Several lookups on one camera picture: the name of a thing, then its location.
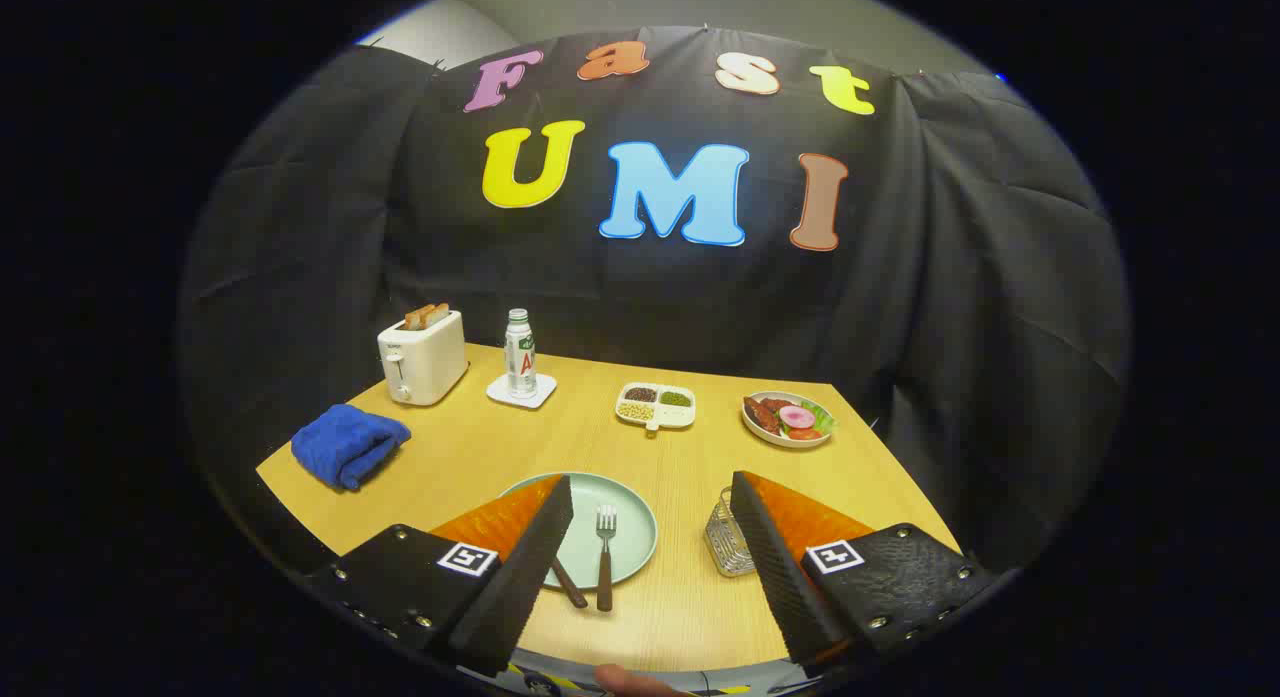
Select small white drink bottle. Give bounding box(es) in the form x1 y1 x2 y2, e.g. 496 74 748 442
504 309 538 398

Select white food plate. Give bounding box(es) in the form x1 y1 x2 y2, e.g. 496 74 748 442
741 391 836 449

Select light green plate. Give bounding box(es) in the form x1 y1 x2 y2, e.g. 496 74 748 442
497 472 659 590

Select black backdrop cloth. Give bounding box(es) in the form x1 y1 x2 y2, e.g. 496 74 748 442
180 25 1133 578

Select metal wire basket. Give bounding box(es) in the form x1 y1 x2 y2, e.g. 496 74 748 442
704 487 758 578

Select white divided dish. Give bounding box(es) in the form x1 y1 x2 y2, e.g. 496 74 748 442
615 382 697 436

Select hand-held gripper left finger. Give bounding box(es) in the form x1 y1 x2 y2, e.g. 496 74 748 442
305 474 576 678

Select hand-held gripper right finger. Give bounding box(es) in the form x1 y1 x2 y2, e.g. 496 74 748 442
730 470 1001 668

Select white toaster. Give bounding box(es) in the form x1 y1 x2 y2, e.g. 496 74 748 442
377 310 469 407

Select spoon with wooden handle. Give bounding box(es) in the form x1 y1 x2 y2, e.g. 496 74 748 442
548 555 589 609

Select white square coaster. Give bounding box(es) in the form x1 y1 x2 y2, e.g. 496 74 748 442
487 373 558 410

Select blue folded towel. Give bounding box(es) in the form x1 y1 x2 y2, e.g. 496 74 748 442
291 404 412 492

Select fork with wooden handle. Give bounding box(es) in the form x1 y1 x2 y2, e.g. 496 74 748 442
596 505 618 613

